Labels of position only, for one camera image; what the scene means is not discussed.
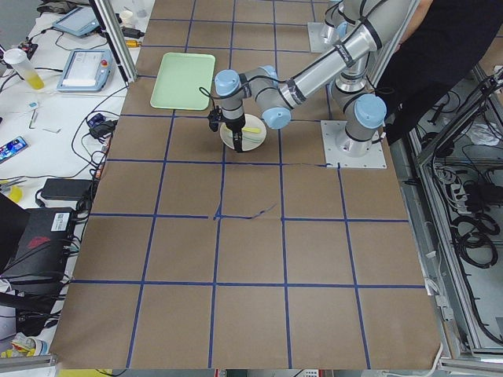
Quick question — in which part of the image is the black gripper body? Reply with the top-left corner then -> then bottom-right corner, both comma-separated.
223,114 -> 245,141

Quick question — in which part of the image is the yellow plastic fork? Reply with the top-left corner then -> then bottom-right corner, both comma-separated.
242,127 -> 262,134

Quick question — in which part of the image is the round white plate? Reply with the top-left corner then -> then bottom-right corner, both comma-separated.
219,114 -> 266,152

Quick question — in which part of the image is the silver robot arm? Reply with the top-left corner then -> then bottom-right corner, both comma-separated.
321,1 -> 348,46
208,0 -> 417,152

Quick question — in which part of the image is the light green tray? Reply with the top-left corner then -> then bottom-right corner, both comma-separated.
150,53 -> 215,111

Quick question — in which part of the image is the blue teach pendant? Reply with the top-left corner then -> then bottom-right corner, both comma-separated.
57,49 -> 113,92
53,7 -> 99,37

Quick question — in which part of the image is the black power adapter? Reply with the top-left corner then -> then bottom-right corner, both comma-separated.
40,178 -> 91,201

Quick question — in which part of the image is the smartphone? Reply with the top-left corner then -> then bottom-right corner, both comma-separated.
0,137 -> 28,163

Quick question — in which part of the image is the person in black clothes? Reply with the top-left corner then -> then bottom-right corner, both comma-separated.
378,0 -> 502,145

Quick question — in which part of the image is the bottle of yellow liquid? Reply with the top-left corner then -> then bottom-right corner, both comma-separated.
3,48 -> 45,90

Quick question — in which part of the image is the black computer box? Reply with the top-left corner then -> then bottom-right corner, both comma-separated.
1,207 -> 75,313

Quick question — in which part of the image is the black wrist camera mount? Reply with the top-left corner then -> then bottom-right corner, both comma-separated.
207,106 -> 222,132

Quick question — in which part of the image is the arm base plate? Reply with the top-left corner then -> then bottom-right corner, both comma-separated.
307,22 -> 335,53
321,120 -> 387,169

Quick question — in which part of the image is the aluminium frame post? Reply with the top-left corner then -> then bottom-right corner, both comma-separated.
89,0 -> 138,85

